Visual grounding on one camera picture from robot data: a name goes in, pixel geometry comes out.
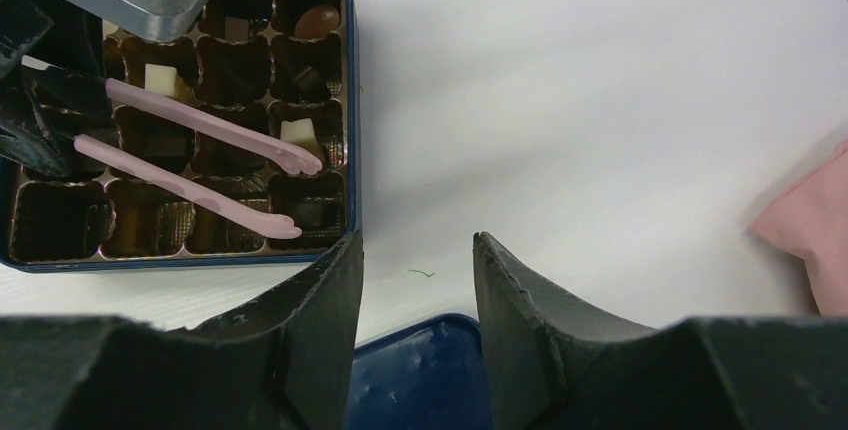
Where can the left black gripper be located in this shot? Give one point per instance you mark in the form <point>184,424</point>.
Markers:
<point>52,82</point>

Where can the white square chocolate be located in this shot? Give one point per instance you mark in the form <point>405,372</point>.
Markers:
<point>299,132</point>

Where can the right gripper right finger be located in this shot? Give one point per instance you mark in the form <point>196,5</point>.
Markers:
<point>555,361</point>

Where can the blue box lid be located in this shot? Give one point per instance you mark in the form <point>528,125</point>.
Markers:
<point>430,375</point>

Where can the pink cloth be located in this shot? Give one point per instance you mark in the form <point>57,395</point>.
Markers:
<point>809,220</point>

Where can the blue chocolate box with insert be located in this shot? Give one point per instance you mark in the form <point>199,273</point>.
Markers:
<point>203,178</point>

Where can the milk oval chocolate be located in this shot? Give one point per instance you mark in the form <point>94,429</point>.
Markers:
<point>317,22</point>

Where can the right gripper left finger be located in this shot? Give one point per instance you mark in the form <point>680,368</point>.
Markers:
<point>282,360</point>

